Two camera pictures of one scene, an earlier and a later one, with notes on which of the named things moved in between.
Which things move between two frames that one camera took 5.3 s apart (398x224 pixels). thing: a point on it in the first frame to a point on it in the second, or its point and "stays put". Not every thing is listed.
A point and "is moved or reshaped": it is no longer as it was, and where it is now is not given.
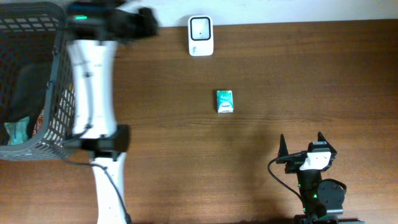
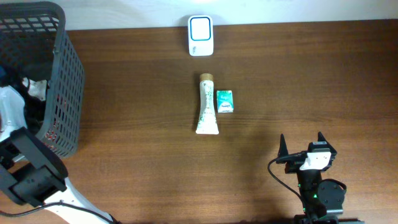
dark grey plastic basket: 37,78 stays put
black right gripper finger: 321,138 stays put
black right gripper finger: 283,150 stays put
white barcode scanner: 201,35 stays put
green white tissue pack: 225,102 stays put
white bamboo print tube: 18,131 is moved or reshaped
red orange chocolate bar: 39,123 is moved or reshaped
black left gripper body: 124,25 to 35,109
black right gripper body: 296,158 stays put
